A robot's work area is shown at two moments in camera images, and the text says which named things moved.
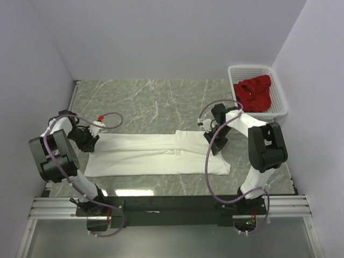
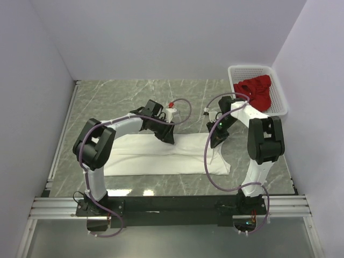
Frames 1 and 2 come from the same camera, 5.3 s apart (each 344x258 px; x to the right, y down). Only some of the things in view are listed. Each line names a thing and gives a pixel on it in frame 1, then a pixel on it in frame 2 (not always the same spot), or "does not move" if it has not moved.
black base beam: x=177 y=210 does not move
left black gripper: x=88 y=145 → x=166 y=135
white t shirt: x=182 y=153 does not move
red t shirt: x=253 y=94 does not move
